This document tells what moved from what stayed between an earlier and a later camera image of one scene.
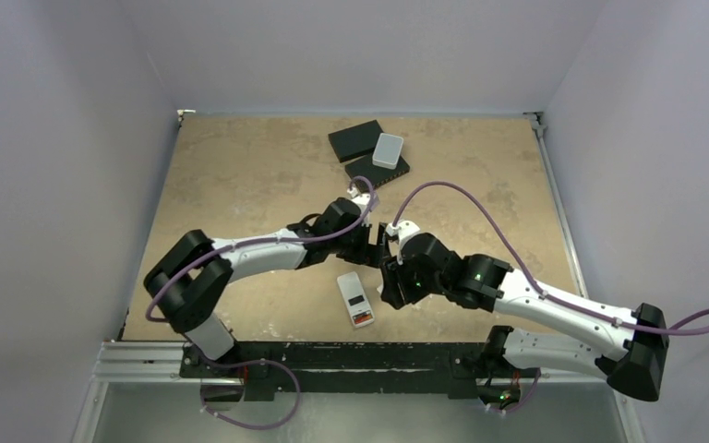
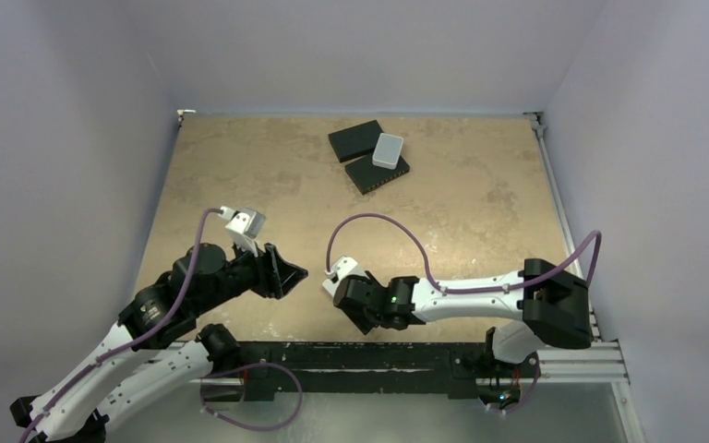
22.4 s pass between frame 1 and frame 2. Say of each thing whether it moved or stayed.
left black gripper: moved
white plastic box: stayed
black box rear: stayed
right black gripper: moved
